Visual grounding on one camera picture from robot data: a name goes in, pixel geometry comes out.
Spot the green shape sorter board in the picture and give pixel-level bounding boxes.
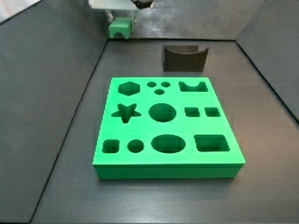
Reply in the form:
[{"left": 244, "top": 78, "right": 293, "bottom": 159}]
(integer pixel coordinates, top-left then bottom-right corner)
[{"left": 93, "top": 77, "right": 246, "bottom": 179}]

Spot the black curved fixture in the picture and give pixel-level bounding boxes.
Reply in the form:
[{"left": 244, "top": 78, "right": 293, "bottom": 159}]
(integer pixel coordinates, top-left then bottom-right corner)
[{"left": 163, "top": 45, "right": 210, "bottom": 72}]

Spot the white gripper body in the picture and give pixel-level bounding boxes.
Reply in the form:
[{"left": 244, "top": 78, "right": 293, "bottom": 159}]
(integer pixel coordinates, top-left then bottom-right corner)
[{"left": 89, "top": 0, "right": 137, "bottom": 11}]

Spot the green arch block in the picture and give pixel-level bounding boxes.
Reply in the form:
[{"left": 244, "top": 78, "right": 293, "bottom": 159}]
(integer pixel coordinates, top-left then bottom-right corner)
[{"left": 109, "top": 17, "right": 133, "bottom": 39}]

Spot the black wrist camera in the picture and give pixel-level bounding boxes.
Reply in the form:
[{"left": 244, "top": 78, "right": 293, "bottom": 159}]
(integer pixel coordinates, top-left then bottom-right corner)
[{"left": 131, "top": 0, "right": 155, "bottom": 10}]

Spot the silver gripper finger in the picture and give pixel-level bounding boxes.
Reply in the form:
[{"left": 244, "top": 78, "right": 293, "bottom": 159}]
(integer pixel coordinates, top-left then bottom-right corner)
[
  {"left": 106, "top": 10, "right": 115, "bottom": 22},
  {"left": 133, "top": 10, "right": 138, "bottom": 24}
]

